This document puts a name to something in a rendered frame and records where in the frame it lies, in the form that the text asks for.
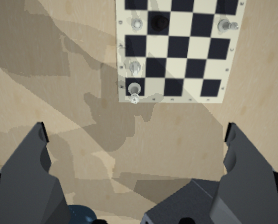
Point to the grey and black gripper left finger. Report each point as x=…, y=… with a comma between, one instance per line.
x=28, y=193

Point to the black and white chessboard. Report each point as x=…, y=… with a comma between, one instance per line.
x=187, y=62

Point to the black chess piece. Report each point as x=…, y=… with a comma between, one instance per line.
x=163, y=23

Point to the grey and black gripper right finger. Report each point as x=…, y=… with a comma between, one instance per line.
x=248, y=193

